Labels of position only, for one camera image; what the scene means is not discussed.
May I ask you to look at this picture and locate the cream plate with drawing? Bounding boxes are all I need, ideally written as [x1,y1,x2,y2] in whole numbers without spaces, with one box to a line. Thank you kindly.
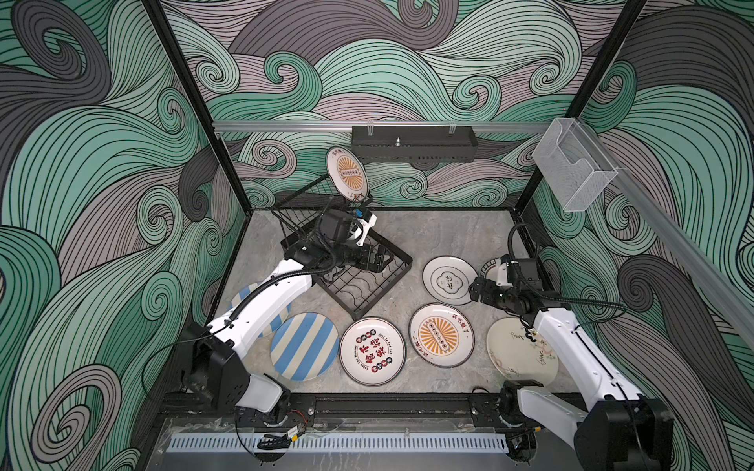
[486,318,560,386]

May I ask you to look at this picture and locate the blue striped plate near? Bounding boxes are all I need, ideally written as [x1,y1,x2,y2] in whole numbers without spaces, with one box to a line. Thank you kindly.
[270,312,340,382]

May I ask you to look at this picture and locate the aluminium rail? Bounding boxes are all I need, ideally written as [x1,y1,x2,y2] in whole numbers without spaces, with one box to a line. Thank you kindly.
[212,120,550,135]
[577,121,753,347]

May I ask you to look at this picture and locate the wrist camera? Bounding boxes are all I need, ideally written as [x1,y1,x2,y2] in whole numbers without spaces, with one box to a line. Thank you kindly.
[351,211,377,247]
[495,259,511,287]

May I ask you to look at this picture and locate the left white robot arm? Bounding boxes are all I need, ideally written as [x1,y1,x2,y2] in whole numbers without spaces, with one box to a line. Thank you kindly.
[176,208,387,413]

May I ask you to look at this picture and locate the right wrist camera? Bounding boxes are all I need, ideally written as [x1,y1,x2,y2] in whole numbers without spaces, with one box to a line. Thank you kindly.
[495,259,511,287]

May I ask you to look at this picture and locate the white plate red characters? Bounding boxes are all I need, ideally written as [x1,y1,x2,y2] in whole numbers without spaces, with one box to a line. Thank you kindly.
[339,317,406,387]

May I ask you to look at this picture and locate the blue striped plate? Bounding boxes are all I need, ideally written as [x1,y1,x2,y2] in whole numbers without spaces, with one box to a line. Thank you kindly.
[270,312,340,382]
[229,283,292,339]

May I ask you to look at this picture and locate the black wire dish rack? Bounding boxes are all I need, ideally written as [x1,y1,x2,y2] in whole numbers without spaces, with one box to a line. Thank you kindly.
[272,175,412,321]

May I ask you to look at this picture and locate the clear plastic holder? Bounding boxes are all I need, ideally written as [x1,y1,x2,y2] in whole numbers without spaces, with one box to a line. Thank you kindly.
[532,118,618,213]

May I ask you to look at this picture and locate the black perforated metal tray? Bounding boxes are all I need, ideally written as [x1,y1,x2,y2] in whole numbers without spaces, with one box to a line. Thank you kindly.
[351,125,479,164]

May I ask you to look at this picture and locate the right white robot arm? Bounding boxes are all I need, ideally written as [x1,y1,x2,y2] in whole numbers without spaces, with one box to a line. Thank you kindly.
[469,231,675,470]

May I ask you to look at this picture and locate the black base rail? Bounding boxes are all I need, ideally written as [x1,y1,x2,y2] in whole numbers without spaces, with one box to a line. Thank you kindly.
[162,390,544,431]

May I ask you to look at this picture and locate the orange sunburst plate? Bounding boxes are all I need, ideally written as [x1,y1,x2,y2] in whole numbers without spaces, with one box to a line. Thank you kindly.
[408,303,475,369]
[326,146,369,202]

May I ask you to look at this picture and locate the white plate black motif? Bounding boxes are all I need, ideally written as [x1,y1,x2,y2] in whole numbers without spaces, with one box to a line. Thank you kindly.
[422,256,477,305]

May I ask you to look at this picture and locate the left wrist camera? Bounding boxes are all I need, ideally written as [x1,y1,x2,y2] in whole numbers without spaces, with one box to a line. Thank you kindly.
[351,211,377,247]

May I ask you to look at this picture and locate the white slotted cable duct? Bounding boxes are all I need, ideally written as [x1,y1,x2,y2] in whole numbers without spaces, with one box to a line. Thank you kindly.
[166,432,509,455]

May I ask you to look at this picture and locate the aluminium rail right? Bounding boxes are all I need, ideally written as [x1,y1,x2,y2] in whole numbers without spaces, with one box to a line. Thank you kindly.
[577,121,753,347]

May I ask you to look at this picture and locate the blue striped plate far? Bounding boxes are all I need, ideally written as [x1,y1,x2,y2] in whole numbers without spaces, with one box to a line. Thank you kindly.
[229,283,292,339]

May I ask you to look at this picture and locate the aluminium rail back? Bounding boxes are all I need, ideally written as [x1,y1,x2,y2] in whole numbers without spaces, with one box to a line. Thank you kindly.
[212,120,550,135]

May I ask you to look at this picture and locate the green red rimmed plate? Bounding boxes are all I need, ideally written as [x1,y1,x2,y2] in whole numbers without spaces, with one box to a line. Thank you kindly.
[479,258,501,281]

